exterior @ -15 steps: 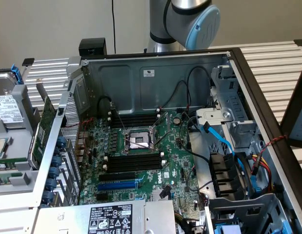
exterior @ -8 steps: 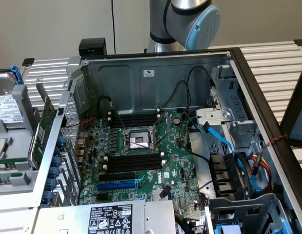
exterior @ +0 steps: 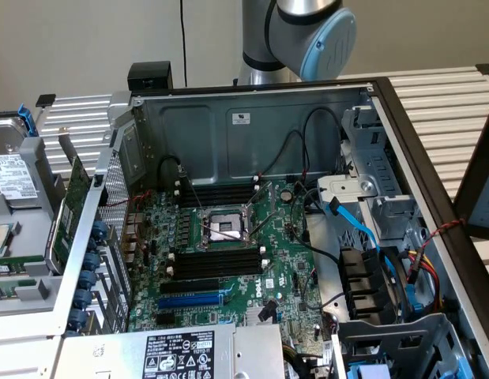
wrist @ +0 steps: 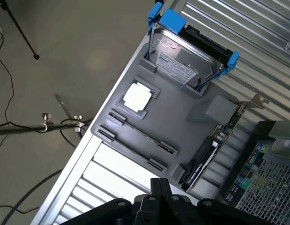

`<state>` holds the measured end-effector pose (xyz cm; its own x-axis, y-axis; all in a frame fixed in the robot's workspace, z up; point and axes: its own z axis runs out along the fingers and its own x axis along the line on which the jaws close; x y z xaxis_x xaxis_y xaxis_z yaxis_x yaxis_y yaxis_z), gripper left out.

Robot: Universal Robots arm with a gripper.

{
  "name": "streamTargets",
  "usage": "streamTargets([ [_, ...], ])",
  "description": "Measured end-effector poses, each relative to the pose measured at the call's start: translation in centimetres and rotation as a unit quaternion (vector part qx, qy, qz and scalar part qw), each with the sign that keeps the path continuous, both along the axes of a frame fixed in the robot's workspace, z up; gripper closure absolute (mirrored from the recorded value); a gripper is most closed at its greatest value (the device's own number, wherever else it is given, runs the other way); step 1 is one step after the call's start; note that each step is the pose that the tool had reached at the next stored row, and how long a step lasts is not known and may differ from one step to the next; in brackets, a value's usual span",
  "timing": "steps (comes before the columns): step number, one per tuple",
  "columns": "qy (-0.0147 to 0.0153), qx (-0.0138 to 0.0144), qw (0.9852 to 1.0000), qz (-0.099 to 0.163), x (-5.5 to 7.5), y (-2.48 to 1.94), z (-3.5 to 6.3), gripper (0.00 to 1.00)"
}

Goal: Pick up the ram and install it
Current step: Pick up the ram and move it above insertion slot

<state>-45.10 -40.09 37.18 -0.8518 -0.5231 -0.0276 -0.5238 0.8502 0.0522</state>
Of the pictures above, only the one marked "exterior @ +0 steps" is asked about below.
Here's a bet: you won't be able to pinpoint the green RAM stick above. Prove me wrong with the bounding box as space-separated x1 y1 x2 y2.
0 277 43 302
0 255 47 276

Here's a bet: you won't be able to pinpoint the thin metal locking lever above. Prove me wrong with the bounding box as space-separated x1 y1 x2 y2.
184 172 205 212

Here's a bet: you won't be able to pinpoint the open grey PC case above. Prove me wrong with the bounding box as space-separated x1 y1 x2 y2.
50 77 489 379

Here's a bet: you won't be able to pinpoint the green Dell motherboard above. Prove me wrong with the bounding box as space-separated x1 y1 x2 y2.
127 178 337 344

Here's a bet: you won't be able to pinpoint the long black expansion slot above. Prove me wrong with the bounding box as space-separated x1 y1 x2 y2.
160 278 220 296

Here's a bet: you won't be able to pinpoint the blue expansion slot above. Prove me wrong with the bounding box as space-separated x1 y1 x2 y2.
156 295 223 311

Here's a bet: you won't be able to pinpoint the silver finned heat sink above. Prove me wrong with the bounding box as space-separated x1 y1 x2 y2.
245 305 280 326

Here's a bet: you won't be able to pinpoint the silver metal disk bay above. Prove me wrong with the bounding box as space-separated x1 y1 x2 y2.
317 105 423 246

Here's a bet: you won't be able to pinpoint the black plastic fan shroud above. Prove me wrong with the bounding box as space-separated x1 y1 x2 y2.
337 245 407 321

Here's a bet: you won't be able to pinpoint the green graphics card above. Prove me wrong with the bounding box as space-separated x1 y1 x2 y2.
43 126 94 276

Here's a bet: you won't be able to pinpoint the grey metal drive cage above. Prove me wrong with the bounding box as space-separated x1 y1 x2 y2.
330 311 480 379

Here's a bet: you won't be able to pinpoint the silver power supply with label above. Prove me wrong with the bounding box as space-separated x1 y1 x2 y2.
61 323 287 379

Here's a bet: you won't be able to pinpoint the blue plastic drive carrier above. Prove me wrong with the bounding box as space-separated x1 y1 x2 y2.
348 362 392 379

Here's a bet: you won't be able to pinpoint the blue plastic disk carrier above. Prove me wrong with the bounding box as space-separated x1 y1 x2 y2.
16 103 41 139

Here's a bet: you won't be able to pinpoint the black framed panel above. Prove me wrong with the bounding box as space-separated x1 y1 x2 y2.
452 112 489 286

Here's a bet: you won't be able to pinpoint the silver hard disk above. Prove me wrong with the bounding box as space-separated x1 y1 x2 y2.
0 114 38 208

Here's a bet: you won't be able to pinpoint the silver CPU chip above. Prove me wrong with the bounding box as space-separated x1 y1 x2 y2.
0 222 17 255

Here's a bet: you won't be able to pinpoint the thin black wire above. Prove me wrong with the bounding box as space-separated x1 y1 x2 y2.
274 129 309 177
301 107 344 175
289 179 344 265

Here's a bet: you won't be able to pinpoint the thick black looped wire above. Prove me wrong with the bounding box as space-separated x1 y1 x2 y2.
158 155 190 187

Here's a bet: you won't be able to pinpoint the blue flat data wire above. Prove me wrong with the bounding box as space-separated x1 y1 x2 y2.
327 197 423 315

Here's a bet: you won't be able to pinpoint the red black twisted wire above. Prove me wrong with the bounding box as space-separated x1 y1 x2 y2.
103 188 154 250
416 218 467 257

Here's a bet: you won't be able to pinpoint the black angled wire plug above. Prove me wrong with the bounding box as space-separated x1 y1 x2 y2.
258 299 278 324

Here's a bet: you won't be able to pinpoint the thin black wall cable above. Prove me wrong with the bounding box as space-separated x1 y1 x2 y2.
179 0 189 88

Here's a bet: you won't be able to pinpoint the braided black power cable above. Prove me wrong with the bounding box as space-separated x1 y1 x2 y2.
283 343 336 379

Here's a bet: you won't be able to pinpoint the red yellow power wires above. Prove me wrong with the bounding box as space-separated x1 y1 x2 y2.
400 248 447 313

